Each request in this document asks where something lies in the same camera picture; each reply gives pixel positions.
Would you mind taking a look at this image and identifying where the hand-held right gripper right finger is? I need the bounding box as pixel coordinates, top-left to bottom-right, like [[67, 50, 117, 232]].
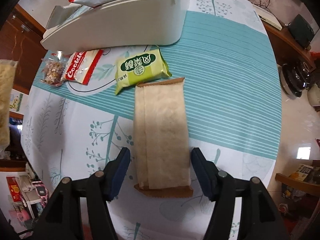
[[191, 147, 283, 240]]

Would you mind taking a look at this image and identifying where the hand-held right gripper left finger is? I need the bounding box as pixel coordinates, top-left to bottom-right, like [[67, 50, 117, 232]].
[[37, 147, 132, 240]]

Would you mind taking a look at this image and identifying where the brown wafer packet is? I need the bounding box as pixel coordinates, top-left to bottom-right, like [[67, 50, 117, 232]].
[[132, 77, 194, 198]]

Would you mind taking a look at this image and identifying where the rice cracker clear packet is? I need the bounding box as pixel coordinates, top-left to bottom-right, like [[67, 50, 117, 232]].
[[0, 59, 18, 153]]

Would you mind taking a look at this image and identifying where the white plastic storage box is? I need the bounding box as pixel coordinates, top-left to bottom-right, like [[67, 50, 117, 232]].
[[40, 0, 188, 51]]

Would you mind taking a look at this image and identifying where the teal white printed tablecloth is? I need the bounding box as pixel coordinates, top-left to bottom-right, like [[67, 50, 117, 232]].
[[21, 0, 280, 240]]

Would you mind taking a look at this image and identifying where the wooden chair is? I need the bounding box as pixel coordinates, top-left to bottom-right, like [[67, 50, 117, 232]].
[[275, 164, 320, 198]]

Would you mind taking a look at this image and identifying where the red cardboard box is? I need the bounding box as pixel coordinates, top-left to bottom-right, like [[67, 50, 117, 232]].
[[6, 176, 22, 203]]

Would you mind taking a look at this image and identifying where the green pastry packet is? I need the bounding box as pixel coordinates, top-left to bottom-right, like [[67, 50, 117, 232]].
[[114, 45, 173, 96]]

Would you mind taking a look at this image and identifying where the red white clear snack packet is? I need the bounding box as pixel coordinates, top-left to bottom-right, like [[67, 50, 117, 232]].
[[61, 49, 104, 85]]

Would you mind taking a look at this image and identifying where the nut candy clear packet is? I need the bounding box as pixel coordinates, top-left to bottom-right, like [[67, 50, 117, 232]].
[[40, 51, 67, 87]]

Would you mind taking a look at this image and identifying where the sunflower poster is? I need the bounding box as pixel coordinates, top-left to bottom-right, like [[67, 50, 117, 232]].
[[10, 92, 24, 112]]

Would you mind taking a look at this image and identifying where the white bucket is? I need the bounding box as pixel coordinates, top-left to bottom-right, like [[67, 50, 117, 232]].
[[306, 84, 320, 112]]

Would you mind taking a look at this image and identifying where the long wooden cabinet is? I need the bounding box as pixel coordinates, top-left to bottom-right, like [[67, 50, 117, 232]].
[[261, 20, 320, 68]]

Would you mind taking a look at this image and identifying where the white set-top box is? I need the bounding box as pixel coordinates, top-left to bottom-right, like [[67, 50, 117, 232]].
[[252, 4, 283, 30]]

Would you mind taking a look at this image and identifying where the brown wooden door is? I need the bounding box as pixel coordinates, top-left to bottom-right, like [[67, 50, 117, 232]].
[[0, 4, 48, 95]]

